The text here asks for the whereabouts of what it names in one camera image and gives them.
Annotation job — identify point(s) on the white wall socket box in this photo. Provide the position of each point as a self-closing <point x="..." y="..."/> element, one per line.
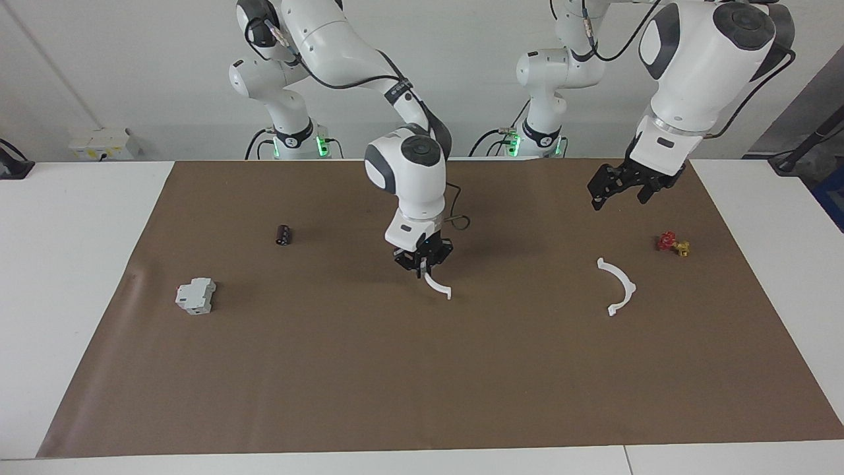
<point x="99" y="142"/>

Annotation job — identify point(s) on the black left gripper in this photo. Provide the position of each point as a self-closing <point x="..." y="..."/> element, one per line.
<point x="623" y="177"/>

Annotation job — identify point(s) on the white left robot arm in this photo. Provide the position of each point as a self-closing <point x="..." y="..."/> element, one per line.
<point x="699" y="72"/>

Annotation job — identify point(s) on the black cylindrical capacitor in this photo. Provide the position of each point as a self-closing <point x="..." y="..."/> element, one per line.
<point x="283" y="235"/>

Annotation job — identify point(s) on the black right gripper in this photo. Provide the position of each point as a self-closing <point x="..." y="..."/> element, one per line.
<point x="422" y="251"/>

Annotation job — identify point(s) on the blue crate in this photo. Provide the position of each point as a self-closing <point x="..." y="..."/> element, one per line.
<point x="832" y="198"/>

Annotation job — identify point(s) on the white circuit breaker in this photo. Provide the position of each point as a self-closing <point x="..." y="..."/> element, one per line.
<point x="194" y="297"/>

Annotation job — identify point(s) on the black tripod stand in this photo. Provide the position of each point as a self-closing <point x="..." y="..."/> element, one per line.
<point x="801" y="148"/>

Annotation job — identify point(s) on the brown paper mat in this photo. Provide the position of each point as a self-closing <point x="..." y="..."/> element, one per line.
<point x="395" y="369"/>

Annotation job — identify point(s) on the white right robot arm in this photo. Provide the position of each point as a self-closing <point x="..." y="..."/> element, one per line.
<point x="409" y="171"/>

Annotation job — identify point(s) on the black clamp mount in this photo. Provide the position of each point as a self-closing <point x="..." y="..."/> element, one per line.
<point x="13" y="168"/>

